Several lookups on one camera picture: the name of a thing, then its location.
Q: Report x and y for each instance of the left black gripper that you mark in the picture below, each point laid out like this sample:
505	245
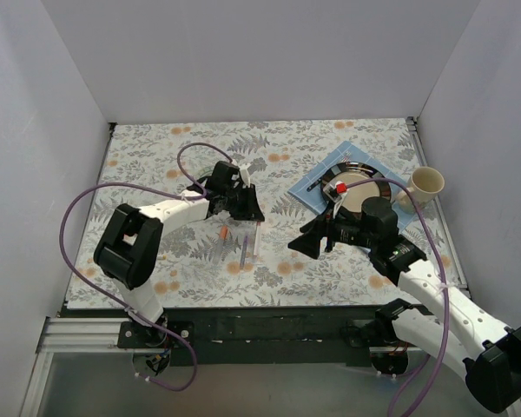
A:
237	200

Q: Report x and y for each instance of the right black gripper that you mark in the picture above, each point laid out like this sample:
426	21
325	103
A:
328	233

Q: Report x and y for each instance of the pink white pen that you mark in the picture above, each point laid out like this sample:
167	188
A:
257	239

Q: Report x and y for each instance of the grey highlighter pen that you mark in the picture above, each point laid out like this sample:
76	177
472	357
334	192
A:
220	244

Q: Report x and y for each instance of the purple pen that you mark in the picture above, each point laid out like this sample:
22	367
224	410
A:
244	252

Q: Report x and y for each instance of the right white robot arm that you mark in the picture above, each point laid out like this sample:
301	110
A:
479	348

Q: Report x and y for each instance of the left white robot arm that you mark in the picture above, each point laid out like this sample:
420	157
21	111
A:
128	248

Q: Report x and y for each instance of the floral table mat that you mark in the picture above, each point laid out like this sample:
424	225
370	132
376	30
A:
145	158

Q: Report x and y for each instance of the blue checked cloth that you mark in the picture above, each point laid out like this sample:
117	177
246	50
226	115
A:
346	164

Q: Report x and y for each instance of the cream ceramic mug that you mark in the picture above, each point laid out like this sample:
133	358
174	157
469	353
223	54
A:
424	184

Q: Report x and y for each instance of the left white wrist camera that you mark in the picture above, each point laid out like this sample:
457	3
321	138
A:
245	175

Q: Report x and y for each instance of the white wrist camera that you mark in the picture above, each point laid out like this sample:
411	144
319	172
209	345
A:
336	193
245	175

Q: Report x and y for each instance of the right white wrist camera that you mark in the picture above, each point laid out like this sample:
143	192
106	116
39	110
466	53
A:
336	193

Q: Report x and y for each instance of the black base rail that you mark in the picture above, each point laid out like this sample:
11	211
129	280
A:
296	335

